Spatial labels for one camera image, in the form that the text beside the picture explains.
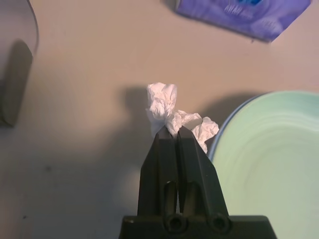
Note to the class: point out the purple tissue pack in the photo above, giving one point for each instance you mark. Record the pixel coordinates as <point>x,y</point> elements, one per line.
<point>236,20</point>

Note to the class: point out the green plate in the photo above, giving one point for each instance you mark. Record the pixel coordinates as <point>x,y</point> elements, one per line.
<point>269,161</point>

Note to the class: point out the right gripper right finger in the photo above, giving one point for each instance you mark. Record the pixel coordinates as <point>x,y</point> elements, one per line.
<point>197,174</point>

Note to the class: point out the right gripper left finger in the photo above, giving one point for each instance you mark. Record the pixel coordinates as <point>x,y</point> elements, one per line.
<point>157,174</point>

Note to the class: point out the grey glasses case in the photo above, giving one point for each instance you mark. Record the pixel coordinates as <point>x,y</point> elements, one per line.
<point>15,82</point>

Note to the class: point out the white tissue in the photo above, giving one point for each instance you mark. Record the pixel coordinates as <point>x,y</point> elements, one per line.
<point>162,99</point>

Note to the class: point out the blue plate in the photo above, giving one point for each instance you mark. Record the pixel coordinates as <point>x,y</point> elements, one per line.
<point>225,122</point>

